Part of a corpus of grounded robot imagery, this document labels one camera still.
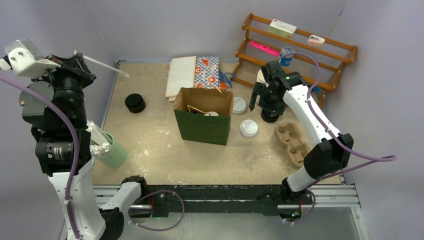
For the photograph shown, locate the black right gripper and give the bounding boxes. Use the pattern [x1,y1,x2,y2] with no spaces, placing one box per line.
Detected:
[250,82,287,118]

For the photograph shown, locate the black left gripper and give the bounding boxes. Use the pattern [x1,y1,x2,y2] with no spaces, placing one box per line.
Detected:
[31,51,97,125]

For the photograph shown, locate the single white coffee lid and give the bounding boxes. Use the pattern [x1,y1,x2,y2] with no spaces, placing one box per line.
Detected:
[204,111,219,117]

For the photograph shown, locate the green paper bag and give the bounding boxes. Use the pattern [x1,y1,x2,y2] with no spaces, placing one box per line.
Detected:
[173,87,234,146]

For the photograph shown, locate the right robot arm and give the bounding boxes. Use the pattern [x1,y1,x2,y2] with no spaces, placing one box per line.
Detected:
[249,61,354,204]

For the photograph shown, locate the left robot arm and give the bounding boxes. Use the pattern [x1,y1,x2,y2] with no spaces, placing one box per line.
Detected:
[19,53,124,240]

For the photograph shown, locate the stack of white paper cups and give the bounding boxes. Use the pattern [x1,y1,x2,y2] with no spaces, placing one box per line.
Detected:
[256,70,267,85]

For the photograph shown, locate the white lid stack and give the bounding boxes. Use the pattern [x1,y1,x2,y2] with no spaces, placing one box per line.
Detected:
[239,119,259,139]
[232,96,247,115]

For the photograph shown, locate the orange paper bag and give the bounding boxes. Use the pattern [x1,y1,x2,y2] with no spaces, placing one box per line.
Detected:
[220,81,229,90]

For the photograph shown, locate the blue lidded jar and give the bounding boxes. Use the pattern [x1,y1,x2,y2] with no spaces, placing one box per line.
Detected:
[279,46,295,67]

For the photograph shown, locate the pink highlighter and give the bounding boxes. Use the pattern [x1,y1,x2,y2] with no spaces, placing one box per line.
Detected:
[249,40,280,57]

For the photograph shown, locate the wooden shelf rack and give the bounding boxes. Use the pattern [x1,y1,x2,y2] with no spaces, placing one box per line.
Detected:
[231,12,358,109]

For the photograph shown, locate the blue checkered bakery bag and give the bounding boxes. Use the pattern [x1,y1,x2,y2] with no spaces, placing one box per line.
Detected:
[193,56,221,89]

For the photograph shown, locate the white green box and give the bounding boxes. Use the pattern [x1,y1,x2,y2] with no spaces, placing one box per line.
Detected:
[267,19,297,39]

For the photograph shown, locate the wrapped white straws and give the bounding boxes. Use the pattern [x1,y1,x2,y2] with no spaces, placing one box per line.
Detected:
[86,120,113,157]

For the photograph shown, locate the pink white small case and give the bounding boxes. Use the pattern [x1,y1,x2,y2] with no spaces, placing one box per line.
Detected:
[307,34,326,48]

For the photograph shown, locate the green straw holder cup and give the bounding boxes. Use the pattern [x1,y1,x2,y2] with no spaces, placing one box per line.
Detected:
[90,132,128,169]

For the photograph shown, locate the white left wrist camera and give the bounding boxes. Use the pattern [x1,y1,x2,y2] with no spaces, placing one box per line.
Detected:
[0,39,61,79]

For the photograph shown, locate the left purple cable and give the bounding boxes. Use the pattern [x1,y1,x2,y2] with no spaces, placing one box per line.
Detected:
[0,74,82,240]

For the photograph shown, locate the purple cable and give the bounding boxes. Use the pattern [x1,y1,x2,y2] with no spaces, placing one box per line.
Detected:
[0,74,82,240]
[279,52,398,188]

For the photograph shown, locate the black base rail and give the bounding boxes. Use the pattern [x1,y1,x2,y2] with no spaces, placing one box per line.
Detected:
[131,184,313,219]

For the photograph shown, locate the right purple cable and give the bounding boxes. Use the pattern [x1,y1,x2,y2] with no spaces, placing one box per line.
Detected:
[279,52,398,188]

